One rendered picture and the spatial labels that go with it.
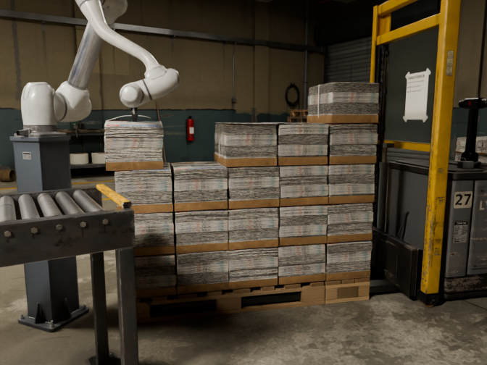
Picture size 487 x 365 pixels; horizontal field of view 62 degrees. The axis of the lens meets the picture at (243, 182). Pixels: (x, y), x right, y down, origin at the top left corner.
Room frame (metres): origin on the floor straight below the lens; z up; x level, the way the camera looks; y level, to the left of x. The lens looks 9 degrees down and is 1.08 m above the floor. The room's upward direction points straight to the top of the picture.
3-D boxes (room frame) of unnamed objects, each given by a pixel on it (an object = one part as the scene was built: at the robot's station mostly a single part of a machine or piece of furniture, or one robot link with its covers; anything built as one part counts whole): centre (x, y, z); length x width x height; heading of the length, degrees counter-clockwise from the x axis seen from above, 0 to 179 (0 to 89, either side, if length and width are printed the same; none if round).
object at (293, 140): (2.42, -0.29, 0.95); 0.38 x 0.29 x 0.23; 11
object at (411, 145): (2.59, -1.05, 0.92); 0.57 x 0.01 x 0.05; 12
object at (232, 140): (2.36, 0.00, 0.95); 0.38 x 0.29 x 0.23; 13
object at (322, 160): (2.42, -0.30, 0.86); 0.38 x 0.29 x 0.04; 11
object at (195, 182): (2.33, 0.12, 0.42); 1.17 x 0.39 x 0.83; 102
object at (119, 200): (1.48, 0.49, 0.81); 0.43 x 0.03 x 0.02; 30
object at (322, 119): (2.48, -0.59, 0.63); 0.38 x 0.29 x 0.97; 12
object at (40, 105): (2.12, 1.05, 1.17); 0.18 x 0.16 x 0.22; 157
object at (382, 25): (2.90, -0.94, 0.97); 0.09 x 0.09 x 1.75; 12
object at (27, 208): (1.35, 0.73, 0.77); 0.47 x 0.05 x 0.05; 30
